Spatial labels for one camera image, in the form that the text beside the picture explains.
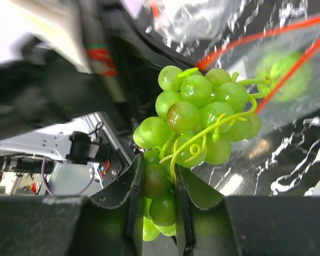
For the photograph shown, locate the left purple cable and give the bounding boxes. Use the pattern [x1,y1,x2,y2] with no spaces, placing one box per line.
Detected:
[41,156,95,196]

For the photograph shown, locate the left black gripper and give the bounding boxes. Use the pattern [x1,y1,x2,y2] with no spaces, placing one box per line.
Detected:
[0,1,192,140]

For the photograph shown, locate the green leafy vegetable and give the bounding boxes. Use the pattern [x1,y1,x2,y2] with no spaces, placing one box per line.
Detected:
[133,66,270,242]

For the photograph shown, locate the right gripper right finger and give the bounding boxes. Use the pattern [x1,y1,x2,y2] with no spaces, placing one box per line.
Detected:
[174,165,222,255]

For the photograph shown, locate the clear bag teal zipper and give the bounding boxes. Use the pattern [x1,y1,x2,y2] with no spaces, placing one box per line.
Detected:
[143,0,241,43]

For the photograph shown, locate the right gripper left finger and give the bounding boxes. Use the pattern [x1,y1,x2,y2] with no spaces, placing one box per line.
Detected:
[91,154,144,255]

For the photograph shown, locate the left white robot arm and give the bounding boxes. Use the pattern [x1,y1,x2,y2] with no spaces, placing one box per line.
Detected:
[0,1,193,164]

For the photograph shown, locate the clear bag orange zipper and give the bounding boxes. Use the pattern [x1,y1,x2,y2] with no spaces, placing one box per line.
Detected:
[197,14,320,135]

